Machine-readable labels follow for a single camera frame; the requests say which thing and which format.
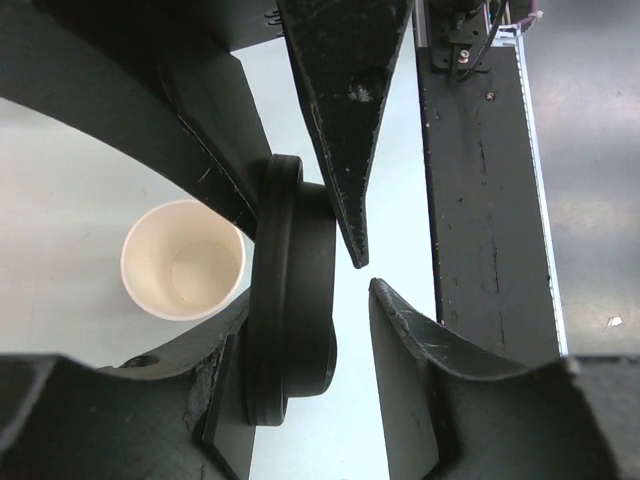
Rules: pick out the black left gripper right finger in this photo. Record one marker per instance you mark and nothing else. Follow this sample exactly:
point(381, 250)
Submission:
point(452, 410)

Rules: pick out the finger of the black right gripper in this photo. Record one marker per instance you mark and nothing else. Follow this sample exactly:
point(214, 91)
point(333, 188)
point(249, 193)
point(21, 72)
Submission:
point(138, 78)
point(343, 55)

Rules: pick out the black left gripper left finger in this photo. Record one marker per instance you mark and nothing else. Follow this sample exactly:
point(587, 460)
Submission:
point(175, 412)

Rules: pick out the single black cup lid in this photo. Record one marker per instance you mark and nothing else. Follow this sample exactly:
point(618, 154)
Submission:
point(291, 347)

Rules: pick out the single brown paper cup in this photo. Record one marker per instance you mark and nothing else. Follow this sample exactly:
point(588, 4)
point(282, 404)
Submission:
point(182, 261)

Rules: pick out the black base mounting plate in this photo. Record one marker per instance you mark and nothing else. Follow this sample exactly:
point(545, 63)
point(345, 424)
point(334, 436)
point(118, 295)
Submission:
point(492, 275)

